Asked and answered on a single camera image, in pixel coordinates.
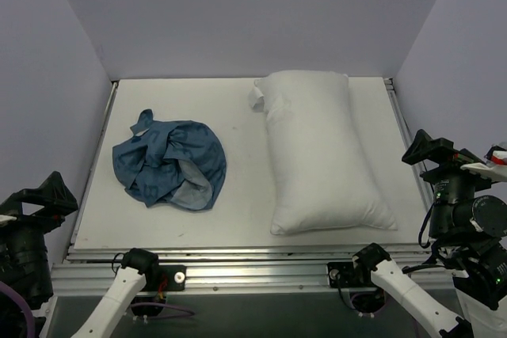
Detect white pillow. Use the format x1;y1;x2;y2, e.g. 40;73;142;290
253;70;397;235

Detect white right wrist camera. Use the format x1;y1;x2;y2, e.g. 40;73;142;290
460;142;506;182

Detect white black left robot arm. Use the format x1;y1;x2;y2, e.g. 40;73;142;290
1;172;160;337

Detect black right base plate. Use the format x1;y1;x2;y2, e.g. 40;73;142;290
326;260;379;289

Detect aluminium right side rail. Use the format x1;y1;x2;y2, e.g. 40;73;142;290
383;76;456;256

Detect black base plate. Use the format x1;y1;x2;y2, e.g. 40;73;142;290
326;260;379;289
112;263;187;292

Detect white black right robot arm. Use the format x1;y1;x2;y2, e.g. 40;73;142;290
351;130;506;337

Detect white pillow care label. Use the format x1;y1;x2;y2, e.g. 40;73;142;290
247;85;265;112

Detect aluminium table edge rail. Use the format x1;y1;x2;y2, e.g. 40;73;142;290
65;80;120;256

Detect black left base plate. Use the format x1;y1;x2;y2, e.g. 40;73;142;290
112;263;187;292

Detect blue cartoon print pillowcase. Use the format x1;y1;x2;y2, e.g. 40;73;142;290
112;109;227;212

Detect aluminium front frame rail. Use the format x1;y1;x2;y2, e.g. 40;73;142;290
43;242;475;299

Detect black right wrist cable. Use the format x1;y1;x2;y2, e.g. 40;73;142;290
416;203;440;250

